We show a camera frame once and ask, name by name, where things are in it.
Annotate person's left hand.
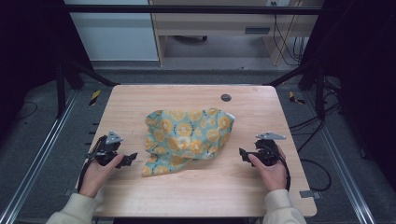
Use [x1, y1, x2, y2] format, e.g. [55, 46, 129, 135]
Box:
[78, 153, 125, 199]

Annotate person's right hand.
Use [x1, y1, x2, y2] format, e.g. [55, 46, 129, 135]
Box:
[247, 145, 288, 192]

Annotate aluminium floor rail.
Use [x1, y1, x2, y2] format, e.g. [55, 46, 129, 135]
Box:
[303, 91, 378, 224]
[0, 89, 79, 224]

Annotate teal cloth with orange print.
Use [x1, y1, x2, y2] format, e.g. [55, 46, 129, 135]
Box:
[141, 107, 236, 177]

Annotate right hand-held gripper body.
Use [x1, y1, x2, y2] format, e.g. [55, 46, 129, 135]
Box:
[253, 132, 287, 167]

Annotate thin black floor cable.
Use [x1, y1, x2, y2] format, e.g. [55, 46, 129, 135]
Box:
[14, 100, 39, 121]

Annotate black metal frame crossbar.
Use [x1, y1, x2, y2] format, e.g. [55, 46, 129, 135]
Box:
[61, 4, 325, 16]

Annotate black curtain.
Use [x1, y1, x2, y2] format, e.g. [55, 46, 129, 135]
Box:
[300, 0, 396, 190]
[0, 0, 94, 143]

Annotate light wooden desk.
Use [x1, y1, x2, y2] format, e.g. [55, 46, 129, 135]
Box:
[148, 0, 325, 67]

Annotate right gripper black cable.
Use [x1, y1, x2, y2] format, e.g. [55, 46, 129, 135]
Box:
[276, 150, 292, 192]

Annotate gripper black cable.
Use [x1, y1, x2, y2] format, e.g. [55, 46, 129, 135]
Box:
[77, 135, 106, 192]
[276, 150, 292, 192]

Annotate black floor cables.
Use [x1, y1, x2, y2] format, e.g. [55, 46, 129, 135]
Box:
[289, 77, 342, 192]

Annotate black hanging cables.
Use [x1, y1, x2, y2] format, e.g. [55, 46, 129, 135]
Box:
[271, 1, 308, 67]

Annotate white cabinet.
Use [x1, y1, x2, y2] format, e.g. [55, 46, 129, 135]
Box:
[63, 0, 160, 63]

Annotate yellow and black floor tape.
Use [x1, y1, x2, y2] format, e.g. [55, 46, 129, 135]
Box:
[288, 91, 306, 105]
[88, 89, 103, 107]

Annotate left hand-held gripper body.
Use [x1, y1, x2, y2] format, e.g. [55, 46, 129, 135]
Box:
[85, 131, 125, 167]

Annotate grey metal table bracket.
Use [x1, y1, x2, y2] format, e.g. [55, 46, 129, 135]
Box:
[299, 189, 322, 201]

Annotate black metal frame stand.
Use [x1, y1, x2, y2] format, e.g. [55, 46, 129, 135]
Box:
[266, 61, 327, 121]
[55, 59, 120, 119]

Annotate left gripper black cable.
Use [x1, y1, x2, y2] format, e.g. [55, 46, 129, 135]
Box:
[77, 135, 106, 192]

